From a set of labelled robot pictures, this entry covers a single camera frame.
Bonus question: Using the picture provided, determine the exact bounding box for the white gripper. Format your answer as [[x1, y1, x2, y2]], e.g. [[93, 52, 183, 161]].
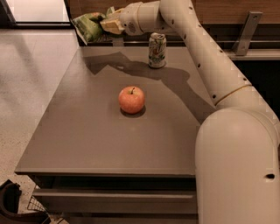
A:
[[101, 2, 143, 36]]

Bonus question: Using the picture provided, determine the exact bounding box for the green jalapeno chip bag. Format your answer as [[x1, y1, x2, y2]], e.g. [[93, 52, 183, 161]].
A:
[[72, 7, 115, 46]]

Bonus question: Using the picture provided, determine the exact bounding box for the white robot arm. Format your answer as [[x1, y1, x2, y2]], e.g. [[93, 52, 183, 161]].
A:
[[101, 0, 280, 224]]

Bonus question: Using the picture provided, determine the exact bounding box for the white green soda can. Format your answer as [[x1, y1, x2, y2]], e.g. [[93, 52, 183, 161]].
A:
[[148, 32, 166, 68]]

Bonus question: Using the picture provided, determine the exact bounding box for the red apple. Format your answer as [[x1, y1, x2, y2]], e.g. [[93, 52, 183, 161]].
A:
[[118, 86, 145, 114]]

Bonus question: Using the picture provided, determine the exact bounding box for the grey table drawer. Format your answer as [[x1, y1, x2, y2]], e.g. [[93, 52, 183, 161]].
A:
[[32, 189, 198, 214]]

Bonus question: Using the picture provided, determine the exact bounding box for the black chair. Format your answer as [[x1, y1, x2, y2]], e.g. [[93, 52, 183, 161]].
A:
[[0, 179, 51, 224]]

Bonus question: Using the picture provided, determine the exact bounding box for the left metal bracket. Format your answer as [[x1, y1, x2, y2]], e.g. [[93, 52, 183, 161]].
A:
[[112, 35, 124, 47]]

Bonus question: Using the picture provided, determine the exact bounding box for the metal bracket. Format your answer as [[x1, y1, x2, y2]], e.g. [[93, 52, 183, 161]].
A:
[[112, 35, 124, 47], [232, 11, 263, 56]]

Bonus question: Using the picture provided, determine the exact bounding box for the wooden wall panel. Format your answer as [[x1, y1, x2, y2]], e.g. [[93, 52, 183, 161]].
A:
[[66, 0, 280, 25]]

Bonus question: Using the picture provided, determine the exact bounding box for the right metal bracket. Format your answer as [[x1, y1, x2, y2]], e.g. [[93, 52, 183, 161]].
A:
[[232, 11, 263, 56]]

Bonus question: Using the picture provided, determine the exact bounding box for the wire basket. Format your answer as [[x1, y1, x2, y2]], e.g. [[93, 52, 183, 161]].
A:
[[27, 194, 46, 212]]

